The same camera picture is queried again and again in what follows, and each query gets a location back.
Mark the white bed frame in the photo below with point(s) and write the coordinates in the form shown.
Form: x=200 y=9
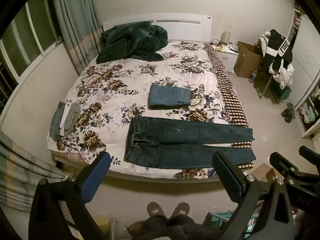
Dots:
x=150 y=176

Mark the plaid curtain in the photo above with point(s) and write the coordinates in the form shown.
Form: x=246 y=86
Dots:
x=22 y=175

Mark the white puffer jacket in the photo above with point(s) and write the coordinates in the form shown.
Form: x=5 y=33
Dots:
x=283 y=76

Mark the pair of brown shoes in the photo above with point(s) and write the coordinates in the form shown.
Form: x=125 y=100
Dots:
x=288 y=112

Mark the green striped curtain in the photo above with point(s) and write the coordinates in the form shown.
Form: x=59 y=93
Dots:
x=75 y=22

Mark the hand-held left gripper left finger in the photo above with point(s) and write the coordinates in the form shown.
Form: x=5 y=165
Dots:
x=98 y=177

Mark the teal plastic crate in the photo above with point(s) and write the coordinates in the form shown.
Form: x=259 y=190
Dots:
x=225 y=221

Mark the dark blue jeans pants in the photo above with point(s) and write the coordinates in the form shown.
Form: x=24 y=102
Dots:
x=175 y=140

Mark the window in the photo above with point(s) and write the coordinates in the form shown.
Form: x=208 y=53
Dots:
x=27 y=35

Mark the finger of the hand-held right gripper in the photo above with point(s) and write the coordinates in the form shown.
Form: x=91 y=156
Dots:
x=311 y=157
x=281 y=165

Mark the white headboard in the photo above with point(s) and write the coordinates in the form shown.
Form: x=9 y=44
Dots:
x=185 y=30

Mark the white nightstand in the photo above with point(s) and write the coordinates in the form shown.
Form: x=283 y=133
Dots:
x=228 y=57

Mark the green bag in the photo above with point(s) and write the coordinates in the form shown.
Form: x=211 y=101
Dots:
x=281 y=93

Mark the person's right slipper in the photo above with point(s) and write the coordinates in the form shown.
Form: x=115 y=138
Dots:
x=180 y=209

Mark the folded white cloth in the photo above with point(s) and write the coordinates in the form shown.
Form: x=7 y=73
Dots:
x=65 y=112

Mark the person's slipper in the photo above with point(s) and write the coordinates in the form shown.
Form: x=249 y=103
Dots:
x=180 y=209
x=156 y=209

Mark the person's left slipper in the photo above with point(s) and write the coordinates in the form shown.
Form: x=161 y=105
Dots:
x=156 y=209

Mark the water bottle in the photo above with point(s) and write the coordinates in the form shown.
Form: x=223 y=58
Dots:
x=253 y=76

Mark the large cardboard box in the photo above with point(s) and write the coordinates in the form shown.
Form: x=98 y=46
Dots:
x=246 y=60

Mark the person's dark trouser legs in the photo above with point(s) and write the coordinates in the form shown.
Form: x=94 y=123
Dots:
x=167 y=228

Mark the dark green duvet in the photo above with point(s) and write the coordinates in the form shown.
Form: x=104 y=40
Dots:
x=130 y=42

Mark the beige cylinder lamp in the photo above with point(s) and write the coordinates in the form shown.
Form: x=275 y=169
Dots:
x=226 y=37

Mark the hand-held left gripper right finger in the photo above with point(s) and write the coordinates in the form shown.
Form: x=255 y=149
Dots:
x=228 y=178

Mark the metal chair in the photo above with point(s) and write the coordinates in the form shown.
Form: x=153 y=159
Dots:
x=265 y=80

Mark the white wardrobe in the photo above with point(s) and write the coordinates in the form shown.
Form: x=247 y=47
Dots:
x=306 y=62

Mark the floral printed blanket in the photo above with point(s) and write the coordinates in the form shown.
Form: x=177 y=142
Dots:
x=120 y=85

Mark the brown checked bed sheet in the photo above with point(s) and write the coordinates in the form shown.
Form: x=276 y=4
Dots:
x=228 y=95

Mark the folded grey knit garment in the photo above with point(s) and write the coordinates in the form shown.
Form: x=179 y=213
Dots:
x=72 y=117

